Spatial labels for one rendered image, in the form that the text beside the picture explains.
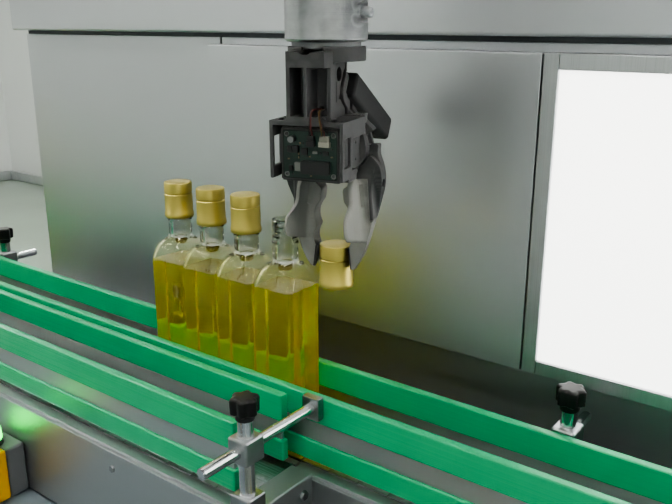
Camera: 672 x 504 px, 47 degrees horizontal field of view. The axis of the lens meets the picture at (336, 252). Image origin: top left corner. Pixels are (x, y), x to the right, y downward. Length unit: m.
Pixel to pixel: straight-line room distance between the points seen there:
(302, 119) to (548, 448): 0.40
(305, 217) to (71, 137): 0.71
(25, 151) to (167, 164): 6.11
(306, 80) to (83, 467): 0.56
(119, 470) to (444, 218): 0.47
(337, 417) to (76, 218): 0.74
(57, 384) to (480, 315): 0.53
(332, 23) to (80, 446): 0.59
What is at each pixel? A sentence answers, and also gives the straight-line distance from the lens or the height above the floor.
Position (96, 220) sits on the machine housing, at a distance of 1.39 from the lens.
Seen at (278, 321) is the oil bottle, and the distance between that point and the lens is 0.86.
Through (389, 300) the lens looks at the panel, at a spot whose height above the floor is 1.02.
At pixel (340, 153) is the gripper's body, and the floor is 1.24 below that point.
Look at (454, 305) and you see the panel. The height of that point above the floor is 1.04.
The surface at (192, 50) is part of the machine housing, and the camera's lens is 1.15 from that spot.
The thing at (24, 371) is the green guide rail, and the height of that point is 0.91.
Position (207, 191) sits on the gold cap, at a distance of 0.92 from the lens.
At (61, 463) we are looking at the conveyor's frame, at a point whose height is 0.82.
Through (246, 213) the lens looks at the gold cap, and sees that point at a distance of 0.88.
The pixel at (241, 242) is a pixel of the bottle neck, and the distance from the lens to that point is 0.89.
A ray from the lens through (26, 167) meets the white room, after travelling 7.34.
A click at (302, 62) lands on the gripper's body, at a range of 0.68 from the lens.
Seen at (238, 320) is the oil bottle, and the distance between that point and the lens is 0.91.
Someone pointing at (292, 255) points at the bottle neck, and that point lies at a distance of 0.86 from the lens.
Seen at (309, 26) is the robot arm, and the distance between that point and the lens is 0.69.
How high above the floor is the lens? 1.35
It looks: 17 degrees down
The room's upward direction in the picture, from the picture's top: straight up
